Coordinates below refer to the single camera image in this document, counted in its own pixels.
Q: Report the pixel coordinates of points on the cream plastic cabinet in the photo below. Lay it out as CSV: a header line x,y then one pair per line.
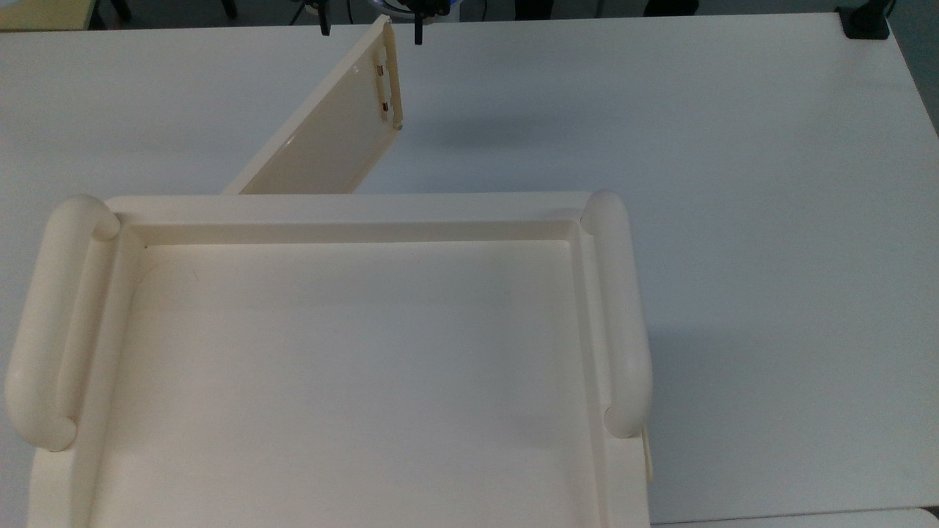
x,y
352,367

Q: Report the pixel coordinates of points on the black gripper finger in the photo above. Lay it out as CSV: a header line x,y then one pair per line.
x,y
323,22
419,29

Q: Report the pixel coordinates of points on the cream cabinet door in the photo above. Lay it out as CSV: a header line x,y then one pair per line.
x,y
330,139

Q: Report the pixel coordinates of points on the yellow wooden desk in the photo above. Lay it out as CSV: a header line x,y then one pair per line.
x,y
44,13

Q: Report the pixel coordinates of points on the black table clamp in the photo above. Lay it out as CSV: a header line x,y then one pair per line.
x,y
866,22

